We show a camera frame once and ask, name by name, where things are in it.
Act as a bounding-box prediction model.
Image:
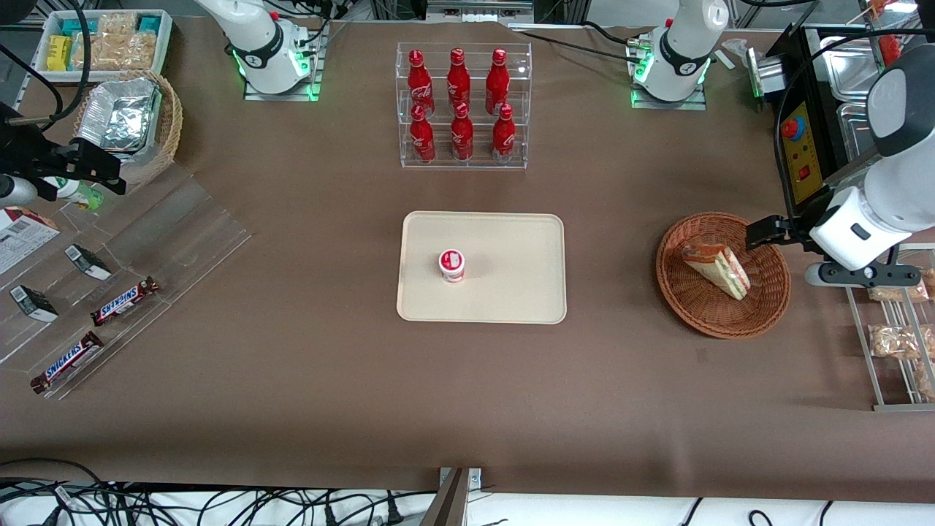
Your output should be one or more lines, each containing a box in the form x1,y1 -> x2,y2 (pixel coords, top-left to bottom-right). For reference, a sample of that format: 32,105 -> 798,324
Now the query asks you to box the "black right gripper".
0,101 -> 127,199

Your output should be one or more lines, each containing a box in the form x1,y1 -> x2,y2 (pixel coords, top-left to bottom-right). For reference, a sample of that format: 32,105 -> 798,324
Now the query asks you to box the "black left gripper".
744,191 -> 835,253

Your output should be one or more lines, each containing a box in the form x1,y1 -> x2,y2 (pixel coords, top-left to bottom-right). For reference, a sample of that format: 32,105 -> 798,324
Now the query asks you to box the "triangle sandwich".
682,237 -> 752,301

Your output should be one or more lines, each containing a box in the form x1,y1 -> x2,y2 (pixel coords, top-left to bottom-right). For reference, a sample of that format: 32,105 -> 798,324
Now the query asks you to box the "aluminium foil tray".
77,77 -> 162,154

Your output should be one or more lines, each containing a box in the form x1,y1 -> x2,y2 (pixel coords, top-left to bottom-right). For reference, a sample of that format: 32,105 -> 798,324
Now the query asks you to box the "light wicker basket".
73,69 -> 183,187

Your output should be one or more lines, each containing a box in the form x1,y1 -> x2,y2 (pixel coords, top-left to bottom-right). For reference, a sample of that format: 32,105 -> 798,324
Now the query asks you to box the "brown wicker basket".
655,212 -> 792,340

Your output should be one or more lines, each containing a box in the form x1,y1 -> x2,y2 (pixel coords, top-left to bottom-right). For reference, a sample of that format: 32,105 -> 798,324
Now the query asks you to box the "beige plastic tray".
396,211 -> 568,324

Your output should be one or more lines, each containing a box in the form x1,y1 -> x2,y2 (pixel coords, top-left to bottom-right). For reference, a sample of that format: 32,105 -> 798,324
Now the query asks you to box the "green white small bottle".
44,177 -> 105,211

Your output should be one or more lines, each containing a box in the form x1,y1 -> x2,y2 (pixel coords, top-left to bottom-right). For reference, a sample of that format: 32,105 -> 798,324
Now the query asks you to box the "black food warmer appliance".
752,22 -> 935,220

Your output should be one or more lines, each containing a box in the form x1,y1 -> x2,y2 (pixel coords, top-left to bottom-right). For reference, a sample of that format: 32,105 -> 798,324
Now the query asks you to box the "small black white box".
9,285 -> 59,323
64,244 -> 112,281

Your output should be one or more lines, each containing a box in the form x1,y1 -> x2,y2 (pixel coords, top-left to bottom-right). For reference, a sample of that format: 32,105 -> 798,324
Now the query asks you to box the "clear acrylic display stand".
0,161 -> 253,401

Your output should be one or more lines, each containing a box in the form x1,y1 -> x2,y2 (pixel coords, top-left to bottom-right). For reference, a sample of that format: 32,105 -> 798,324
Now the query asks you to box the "printed white cardboard box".
0,207 -> 61,276

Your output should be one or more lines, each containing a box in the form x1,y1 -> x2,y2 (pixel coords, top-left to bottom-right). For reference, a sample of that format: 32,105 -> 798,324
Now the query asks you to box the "clear cracker bag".
97,12 -> 140,37
73,33 -> 158,72

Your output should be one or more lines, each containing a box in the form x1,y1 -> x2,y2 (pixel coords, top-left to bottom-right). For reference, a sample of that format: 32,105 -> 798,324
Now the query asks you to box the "yellow snack packet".
47,35 -> 74,72

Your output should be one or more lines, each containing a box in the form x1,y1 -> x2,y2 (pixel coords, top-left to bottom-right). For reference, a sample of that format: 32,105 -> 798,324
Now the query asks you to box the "steel warmer pan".
836,102 -> 877,163
818,35 -> 888,103

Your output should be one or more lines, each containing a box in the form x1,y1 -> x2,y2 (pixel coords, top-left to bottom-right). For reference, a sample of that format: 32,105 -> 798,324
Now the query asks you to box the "snickers chocolate bar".
90,276 -> 160,327
30,331 -> 105,395

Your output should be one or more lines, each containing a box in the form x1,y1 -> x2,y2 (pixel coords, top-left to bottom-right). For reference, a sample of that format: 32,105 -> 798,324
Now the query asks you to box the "white plastic bin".
33,9 -> 174,75

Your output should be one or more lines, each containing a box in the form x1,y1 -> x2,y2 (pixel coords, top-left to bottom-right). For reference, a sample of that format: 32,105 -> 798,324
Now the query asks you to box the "clear plastic wrapper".
720,38 -> 753,70

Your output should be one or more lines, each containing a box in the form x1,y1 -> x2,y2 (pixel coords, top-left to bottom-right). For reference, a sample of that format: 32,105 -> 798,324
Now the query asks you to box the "red cola bottle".
409,104 -> 437,164
446,48 -> 471,110
485,49 -> 510,115
492,104 -> 516,164
407,50 -> 436,118
450,102 -> 474,162

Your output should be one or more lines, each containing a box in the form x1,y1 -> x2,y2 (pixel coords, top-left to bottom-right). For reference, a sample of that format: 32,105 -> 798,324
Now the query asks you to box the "clear acrylic bottle rack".
396,42 -> 533,170

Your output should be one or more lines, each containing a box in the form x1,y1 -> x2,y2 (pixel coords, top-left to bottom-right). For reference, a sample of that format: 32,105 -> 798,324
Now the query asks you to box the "red white yogurt cup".
438,249 -> 467,283

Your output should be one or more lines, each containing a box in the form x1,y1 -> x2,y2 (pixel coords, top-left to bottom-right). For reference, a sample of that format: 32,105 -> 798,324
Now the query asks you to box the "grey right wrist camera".
0,174 -> 39,207

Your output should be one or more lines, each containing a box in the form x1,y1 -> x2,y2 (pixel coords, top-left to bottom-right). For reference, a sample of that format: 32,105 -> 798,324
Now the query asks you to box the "grey metal wire rack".
844,245 -> 935,412

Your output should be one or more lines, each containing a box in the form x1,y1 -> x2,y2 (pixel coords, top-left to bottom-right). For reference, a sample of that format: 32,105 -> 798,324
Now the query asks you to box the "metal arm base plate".
630,73 -> 708,112
243,22 -> 324,102

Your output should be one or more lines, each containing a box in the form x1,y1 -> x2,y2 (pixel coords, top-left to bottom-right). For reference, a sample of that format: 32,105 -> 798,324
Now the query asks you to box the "grey metal table bracket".
420,468 -> 483,526

